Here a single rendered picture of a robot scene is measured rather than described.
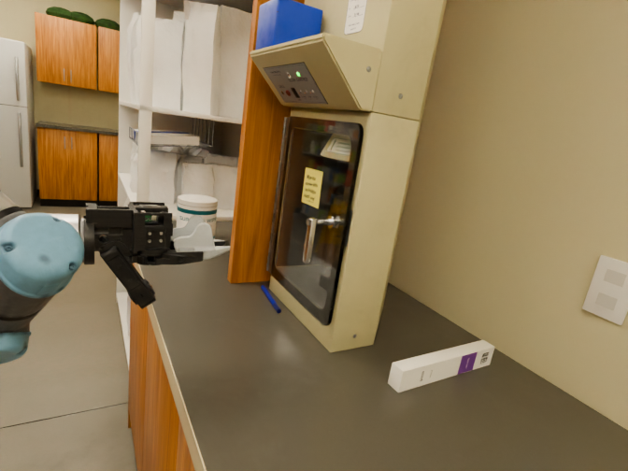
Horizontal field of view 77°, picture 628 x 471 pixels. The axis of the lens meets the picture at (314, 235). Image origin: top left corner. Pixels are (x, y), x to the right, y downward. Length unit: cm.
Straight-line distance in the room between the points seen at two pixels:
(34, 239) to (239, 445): 37
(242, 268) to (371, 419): 56
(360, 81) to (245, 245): 55
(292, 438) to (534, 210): 69
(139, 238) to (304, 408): 37
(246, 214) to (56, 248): 64
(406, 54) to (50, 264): 61
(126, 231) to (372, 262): 44
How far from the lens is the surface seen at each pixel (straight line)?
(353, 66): 69
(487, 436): 76
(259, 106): 101
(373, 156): 72
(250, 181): 102
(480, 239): 107
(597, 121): 96
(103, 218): 63
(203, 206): 133
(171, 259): 63
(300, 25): 88
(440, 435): 72
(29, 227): 46
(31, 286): 46
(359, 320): 83
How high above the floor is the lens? 137
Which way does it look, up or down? 15 degrees down
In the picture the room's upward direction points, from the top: 9 degrees clockwise
